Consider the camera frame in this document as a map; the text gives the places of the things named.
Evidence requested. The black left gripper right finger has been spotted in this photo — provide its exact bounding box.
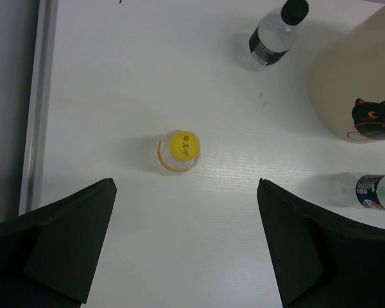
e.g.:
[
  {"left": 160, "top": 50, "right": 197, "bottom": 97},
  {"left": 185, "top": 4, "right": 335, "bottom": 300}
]
[{"left": 257, "top": 179, "right": 385, "bottom": 307}]

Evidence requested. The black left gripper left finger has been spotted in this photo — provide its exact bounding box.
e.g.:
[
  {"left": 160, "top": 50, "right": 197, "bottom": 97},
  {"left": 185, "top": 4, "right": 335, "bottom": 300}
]
[{"left": 0, "top": 178, "right": 117, "bottom": 307}]

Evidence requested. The yellow cap orange bottle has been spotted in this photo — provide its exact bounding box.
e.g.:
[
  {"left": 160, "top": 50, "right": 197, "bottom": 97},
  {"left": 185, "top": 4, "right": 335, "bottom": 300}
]
[{"left": 156, "top": 130, "right": 201, "bottom": 175}]

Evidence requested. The cream bin with black ears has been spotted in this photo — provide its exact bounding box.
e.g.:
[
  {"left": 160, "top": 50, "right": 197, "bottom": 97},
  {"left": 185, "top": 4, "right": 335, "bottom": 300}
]
[{"left": 310, "top": 6, "right": 385, "bottom": 143}]

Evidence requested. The black cap bottle near bin back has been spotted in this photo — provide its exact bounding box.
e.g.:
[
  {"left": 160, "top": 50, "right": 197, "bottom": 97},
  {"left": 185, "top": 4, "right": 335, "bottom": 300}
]
[{"left": 248, "top": 0, "right": 309, "bottom": 69}]

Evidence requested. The blue label clear bottle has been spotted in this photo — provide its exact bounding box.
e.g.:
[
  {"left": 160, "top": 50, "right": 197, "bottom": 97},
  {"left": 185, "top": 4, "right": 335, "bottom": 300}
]
[{"left": 334, "top": 173, "right": 385, "bottom": 211}]

